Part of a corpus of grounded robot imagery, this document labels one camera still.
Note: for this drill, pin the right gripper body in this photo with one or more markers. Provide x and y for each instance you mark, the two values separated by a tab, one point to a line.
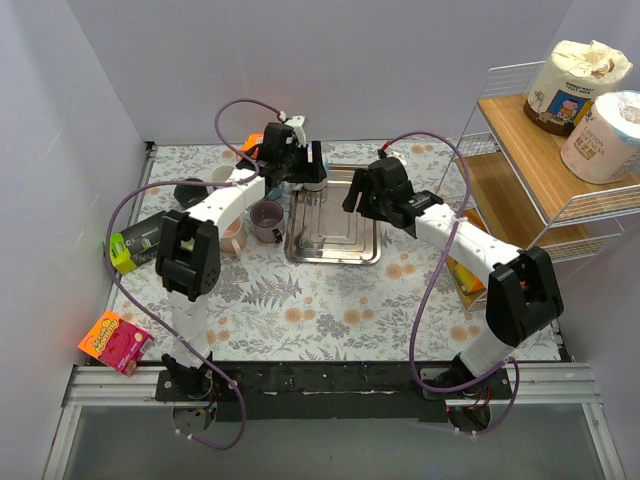
367	193

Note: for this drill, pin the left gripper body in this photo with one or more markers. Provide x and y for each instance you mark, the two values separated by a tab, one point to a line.
304	167

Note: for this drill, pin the blue white mug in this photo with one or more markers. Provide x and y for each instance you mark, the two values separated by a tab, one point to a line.
316	187

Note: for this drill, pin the light blue faceted mug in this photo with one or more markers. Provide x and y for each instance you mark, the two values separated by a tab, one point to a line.
276	193

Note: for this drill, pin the purple mug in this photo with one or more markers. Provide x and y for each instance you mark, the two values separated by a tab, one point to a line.
268	221

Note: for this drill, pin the pink mug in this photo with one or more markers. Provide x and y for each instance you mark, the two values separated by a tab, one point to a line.
234	238

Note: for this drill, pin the dark teal mug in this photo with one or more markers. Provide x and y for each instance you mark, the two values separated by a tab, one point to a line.
188	195

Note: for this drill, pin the dark grey mug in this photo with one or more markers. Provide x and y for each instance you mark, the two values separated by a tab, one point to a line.
221	174

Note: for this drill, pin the green mug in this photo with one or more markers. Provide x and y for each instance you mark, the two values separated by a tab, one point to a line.
188	245

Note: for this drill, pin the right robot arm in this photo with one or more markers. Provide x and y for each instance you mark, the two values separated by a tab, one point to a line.
523	295

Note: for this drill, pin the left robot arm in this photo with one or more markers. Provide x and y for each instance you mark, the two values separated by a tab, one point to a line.
188	256

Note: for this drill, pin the orange box at back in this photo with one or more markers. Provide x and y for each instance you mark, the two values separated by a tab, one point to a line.
251	145

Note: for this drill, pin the steel tray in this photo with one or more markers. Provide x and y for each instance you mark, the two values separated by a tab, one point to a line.
320	231

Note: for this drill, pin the orange yellow box on shelf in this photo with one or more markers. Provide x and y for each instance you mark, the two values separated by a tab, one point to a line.
467	283

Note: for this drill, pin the green black box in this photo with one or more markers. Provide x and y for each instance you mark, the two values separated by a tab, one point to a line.
135	245

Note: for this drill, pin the pink toilet paper roll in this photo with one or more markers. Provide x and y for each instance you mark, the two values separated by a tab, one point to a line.
604	147

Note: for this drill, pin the cartoon toilet paper roll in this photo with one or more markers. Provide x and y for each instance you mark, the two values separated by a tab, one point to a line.
572	77

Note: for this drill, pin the orange pink sponge box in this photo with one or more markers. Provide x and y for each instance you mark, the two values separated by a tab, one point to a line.
116	343

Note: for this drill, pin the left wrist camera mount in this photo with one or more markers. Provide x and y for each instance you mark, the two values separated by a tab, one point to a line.
297	123

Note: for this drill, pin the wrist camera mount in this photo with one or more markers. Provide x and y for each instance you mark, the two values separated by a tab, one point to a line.
297	123
399	157

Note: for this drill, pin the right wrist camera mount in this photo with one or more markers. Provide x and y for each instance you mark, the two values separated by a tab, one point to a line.
399	157

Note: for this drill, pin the wire wooden shelf rack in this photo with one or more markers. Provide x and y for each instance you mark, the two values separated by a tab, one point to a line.
522	191

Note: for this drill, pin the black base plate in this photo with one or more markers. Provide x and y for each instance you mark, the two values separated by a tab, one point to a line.
306	390

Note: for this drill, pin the aluminium frame rail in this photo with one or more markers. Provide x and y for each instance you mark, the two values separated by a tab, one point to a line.
552	427

